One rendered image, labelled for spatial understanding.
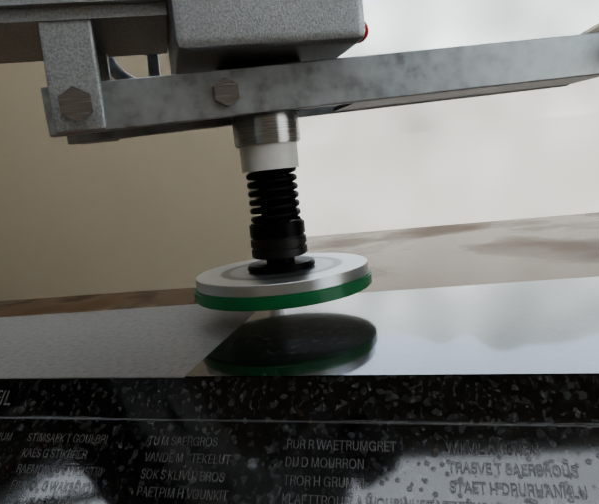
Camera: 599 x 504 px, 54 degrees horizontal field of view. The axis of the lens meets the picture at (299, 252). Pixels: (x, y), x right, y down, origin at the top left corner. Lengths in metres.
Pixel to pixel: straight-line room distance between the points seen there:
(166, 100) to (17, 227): 6.16
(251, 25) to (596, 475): 0.49
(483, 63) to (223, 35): 0.31
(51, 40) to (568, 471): 0.58
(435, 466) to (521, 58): 0.50
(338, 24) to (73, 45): 0.26
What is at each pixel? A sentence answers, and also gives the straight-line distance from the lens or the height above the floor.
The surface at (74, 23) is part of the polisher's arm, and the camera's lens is 0.64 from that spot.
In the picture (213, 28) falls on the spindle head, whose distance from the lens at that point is 0.62.
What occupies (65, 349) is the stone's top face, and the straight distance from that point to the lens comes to 0.73.
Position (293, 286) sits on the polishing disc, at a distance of 0.62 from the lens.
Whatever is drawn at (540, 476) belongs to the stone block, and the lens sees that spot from 0.47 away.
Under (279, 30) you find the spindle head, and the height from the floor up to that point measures 1.18.
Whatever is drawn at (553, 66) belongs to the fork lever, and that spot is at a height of 1.14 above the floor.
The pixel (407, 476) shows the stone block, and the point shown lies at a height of 0.81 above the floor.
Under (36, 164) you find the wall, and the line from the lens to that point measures 6.58.
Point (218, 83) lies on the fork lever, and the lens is 0.65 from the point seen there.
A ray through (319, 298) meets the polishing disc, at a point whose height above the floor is 0.91.
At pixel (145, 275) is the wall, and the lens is 6.12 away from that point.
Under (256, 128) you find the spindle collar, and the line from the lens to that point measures 0.68.
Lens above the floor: 1.04
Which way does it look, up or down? 8 degrees down
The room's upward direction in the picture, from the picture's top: 6 degrees counter-clockwise
